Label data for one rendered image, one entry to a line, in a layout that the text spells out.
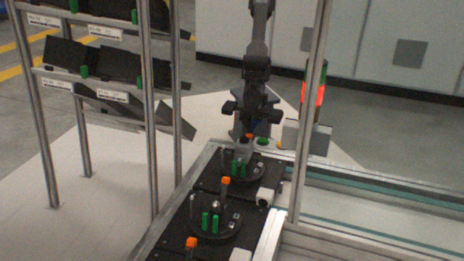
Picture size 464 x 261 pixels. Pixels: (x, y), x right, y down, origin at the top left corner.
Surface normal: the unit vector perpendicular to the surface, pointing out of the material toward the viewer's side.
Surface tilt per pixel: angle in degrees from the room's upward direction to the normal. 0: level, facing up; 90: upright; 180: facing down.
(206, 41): 90
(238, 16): 90
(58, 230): 0
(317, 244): 90
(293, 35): 90
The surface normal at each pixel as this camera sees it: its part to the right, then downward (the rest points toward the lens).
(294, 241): -0.29, 0.47
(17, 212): 0.04, -0.86
